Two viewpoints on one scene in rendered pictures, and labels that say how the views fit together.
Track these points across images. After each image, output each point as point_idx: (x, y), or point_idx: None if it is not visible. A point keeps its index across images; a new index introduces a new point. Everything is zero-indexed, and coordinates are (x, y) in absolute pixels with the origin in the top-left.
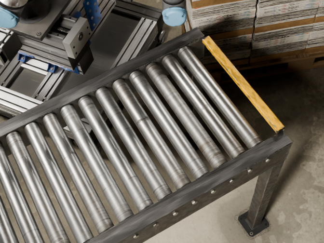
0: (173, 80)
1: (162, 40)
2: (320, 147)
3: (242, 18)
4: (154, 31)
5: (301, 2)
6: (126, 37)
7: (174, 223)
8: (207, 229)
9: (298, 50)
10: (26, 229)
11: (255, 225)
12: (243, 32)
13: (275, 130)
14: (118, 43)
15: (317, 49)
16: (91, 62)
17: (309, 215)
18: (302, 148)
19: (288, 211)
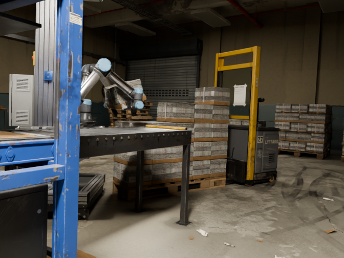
0: (115, 200)
1: (104, 192)
2: (196, 206)
3: (148, 153)
4: (103, 178)
5: (168, 148)
6: (90, 179)
7: (163, 146)
8: (163, 227)
9: (170, 179)
10: (108, 131)
11: (185, 219)
12: (148, 162)
13: (184, 128)
14: (87, 180)
15: (177, 179)
16: (90, 157)
17: (206, 218)
18: (189, 207)
19: (196, 218)
